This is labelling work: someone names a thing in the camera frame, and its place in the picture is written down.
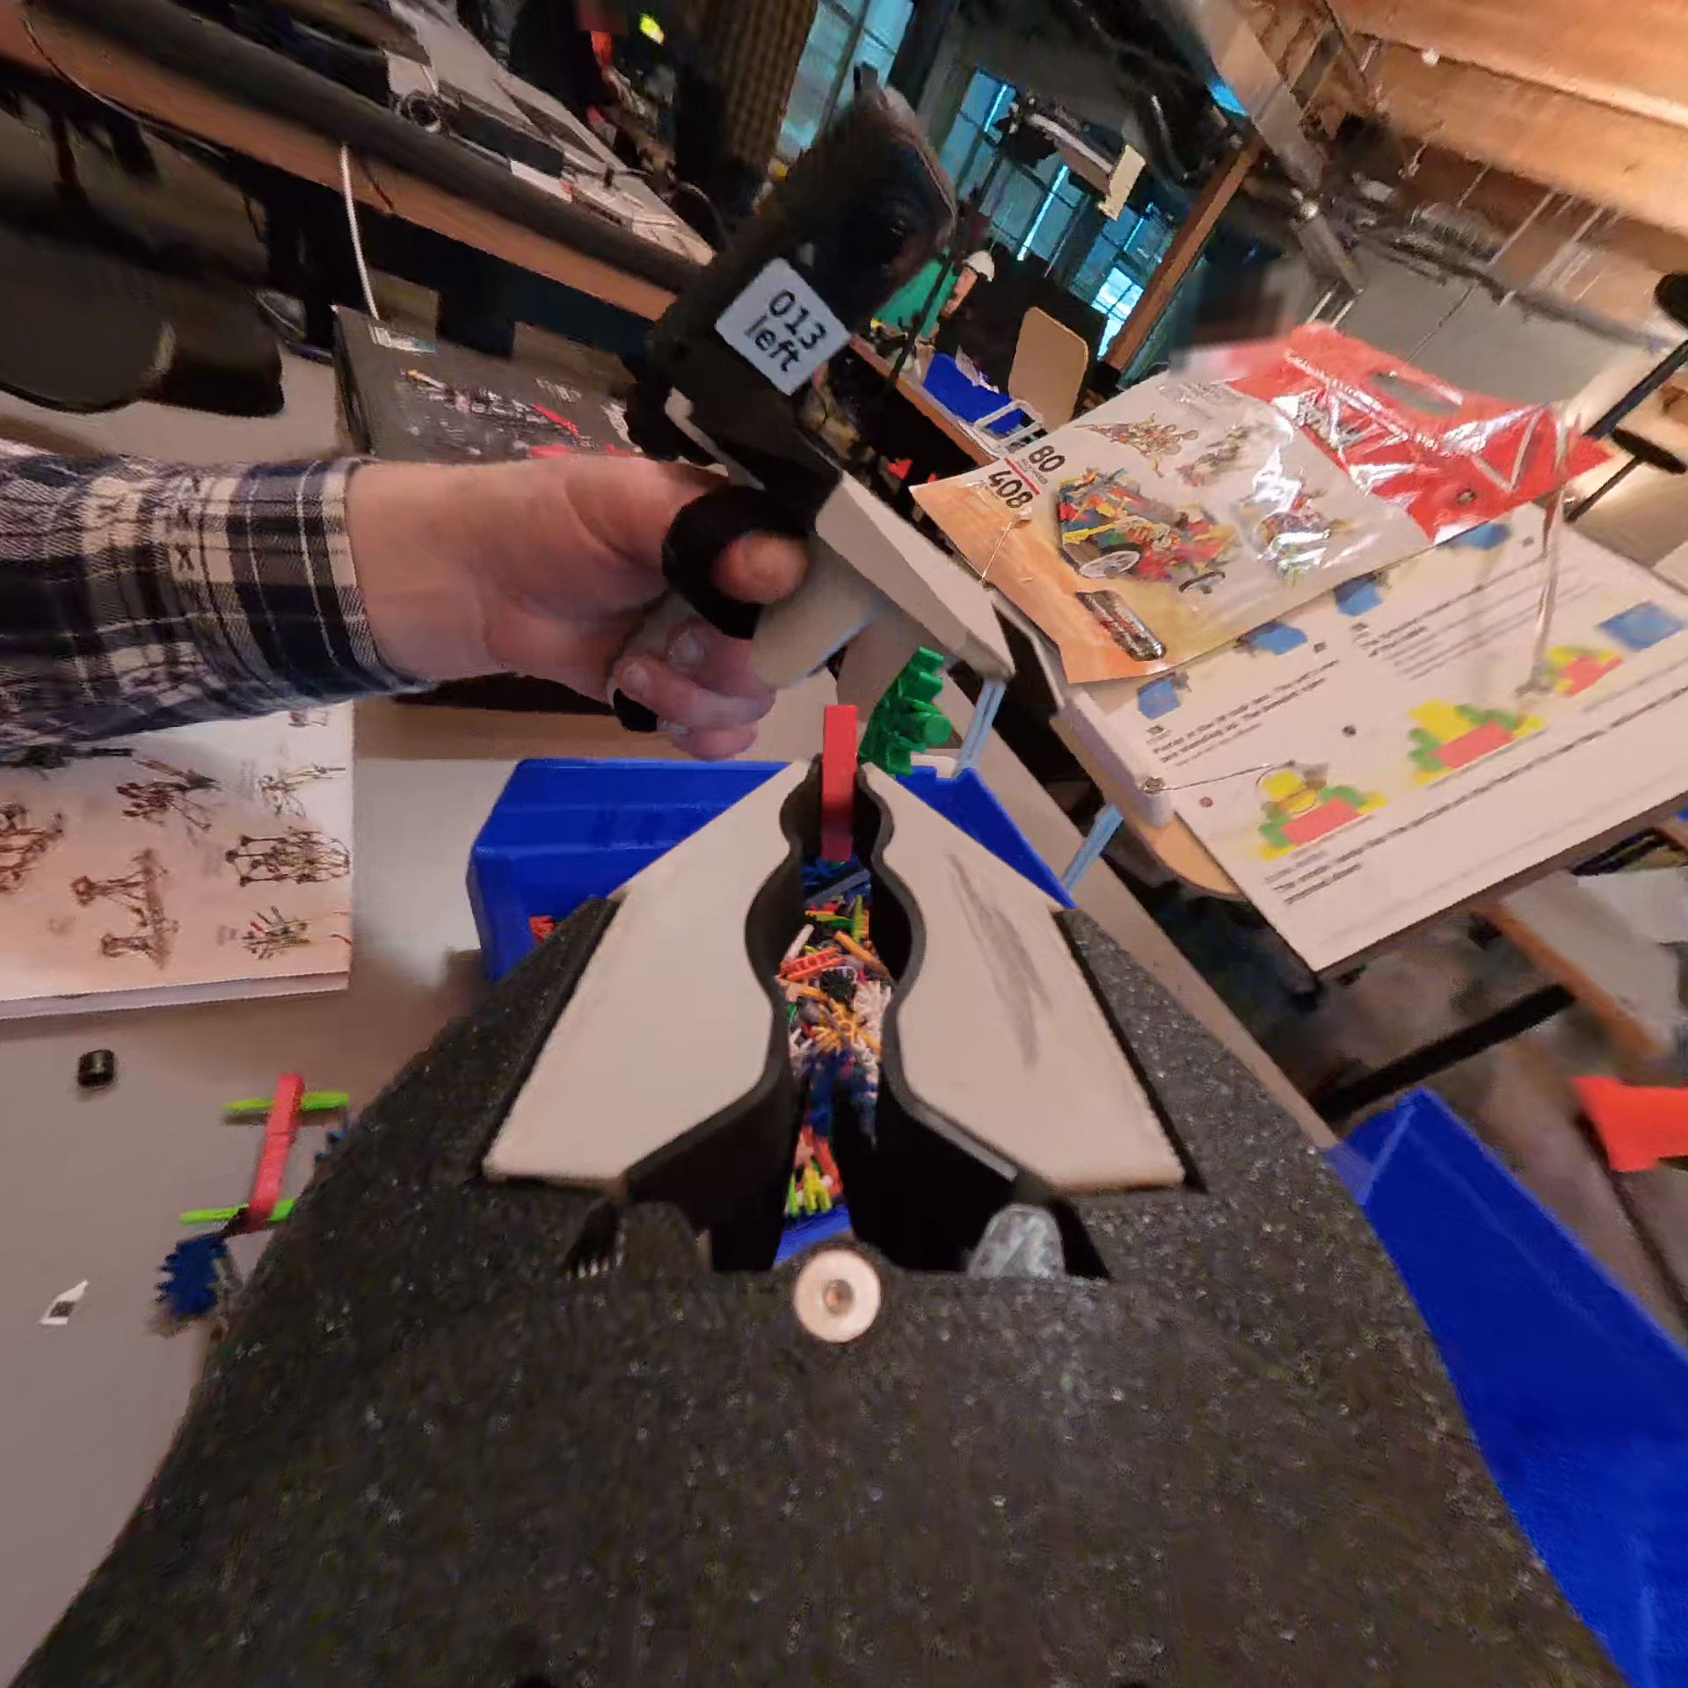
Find black office chair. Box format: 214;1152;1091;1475
0;105;292;423

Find white printed instruction sheet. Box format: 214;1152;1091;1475
0;699;358;1022

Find instruction booklet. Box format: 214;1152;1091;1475
1058;503;1688;971

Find pile of construction toy pieces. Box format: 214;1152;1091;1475
780;886;905;1255

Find blue snowflake toy assembly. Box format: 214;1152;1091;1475
815;647;959;872

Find black printed toy box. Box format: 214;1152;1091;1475
335;310;648;470

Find empty blue plastic bin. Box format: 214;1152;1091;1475
1329;1089;1688;1677

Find person's left hand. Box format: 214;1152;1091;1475
345;450;825;765

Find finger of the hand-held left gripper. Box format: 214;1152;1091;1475
820;470;1019;691

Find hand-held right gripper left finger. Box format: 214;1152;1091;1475
490;765;825;1263

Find toy kit plastic bag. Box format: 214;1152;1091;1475
911;326;1616;688

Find red green toy assembly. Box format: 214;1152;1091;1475
153;1071;351;1320

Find white stand base blue posts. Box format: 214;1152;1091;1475
947;673;1128;898

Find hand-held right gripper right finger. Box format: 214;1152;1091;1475
852;765;1183;1266

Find long dark office desk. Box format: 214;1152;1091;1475
0;0;720;330

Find orange traffic cone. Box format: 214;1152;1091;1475
1574;1075;1688;1179

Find white cable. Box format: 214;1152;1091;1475
333;146;376;323

